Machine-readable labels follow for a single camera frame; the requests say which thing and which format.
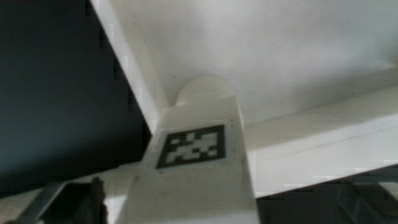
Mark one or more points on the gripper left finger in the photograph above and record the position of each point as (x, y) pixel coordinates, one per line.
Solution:
(69, 204)

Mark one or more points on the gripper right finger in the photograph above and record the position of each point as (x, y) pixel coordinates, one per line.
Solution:
(367, 204)

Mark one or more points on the white table leg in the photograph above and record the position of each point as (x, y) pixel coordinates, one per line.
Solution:
(193, 185)

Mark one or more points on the white square table top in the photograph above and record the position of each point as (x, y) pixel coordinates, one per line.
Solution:
(305, 52)

